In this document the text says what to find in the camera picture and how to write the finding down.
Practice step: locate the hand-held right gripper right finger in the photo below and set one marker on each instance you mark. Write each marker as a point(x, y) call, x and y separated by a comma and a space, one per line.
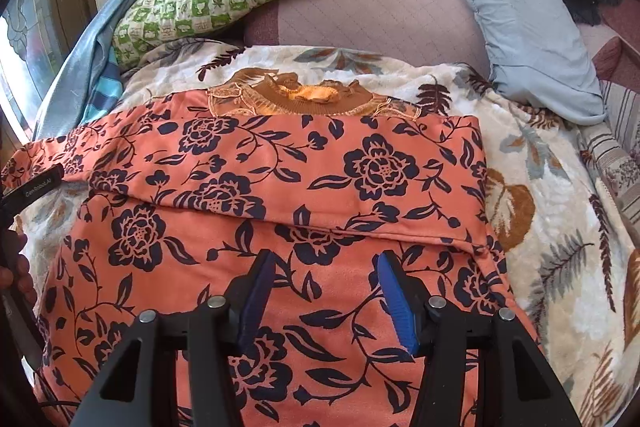
point(397, 302)

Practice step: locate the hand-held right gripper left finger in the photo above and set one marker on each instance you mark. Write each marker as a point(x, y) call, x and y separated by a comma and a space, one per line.
point(255, 302)

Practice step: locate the orange floral garment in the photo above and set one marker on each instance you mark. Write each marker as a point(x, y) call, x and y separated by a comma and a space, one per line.
point(300, 157)

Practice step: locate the person's left hand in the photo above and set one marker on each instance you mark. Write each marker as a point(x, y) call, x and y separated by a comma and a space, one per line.
point(22, 277)

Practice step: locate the teal striped cloth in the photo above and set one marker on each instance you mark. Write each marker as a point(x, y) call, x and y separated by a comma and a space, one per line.
point(102, 92)

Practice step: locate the blue satin cloth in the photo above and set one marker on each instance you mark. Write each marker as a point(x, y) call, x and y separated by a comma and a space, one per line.
point(100, 42)

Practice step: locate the cream leaf-print blanket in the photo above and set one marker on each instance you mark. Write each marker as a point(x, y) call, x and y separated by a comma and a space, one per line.
point(550, 187)

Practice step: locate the striped floral bedsheet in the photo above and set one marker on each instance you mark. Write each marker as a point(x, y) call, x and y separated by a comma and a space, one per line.
point(620, 127)

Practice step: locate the pink quilted cushion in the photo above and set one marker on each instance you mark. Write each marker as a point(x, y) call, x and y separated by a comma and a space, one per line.
point(375, 12)

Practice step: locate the light blue pillow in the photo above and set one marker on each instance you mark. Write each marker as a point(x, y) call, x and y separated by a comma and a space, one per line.
point(525, 22)

